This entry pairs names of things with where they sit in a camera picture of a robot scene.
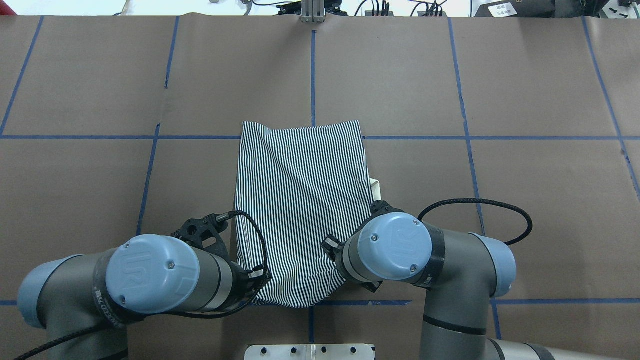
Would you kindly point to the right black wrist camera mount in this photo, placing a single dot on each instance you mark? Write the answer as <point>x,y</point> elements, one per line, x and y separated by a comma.
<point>381,207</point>

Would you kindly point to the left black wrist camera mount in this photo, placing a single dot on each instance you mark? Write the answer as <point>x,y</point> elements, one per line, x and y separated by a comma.
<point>205,234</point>

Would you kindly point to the aluminium frame post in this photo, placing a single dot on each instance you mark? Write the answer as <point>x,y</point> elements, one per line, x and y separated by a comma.
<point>313,11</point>

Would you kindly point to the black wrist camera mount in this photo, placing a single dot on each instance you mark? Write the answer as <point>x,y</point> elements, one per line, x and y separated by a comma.
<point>205,234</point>
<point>381,207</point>

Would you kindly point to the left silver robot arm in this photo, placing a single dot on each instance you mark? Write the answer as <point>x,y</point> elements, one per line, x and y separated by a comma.
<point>88,301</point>

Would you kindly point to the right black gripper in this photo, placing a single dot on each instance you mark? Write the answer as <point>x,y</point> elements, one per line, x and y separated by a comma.
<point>331,247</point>

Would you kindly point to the blue white striped polo shirt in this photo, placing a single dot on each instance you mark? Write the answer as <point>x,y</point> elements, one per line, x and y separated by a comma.
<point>300,185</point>

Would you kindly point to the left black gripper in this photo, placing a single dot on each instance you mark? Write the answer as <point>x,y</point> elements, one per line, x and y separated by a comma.
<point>243,274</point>

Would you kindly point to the black box with label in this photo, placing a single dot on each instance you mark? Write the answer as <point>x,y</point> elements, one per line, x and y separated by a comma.
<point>513,9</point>

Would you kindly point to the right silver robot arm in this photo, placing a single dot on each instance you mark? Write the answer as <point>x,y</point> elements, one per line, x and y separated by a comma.
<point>461,273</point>

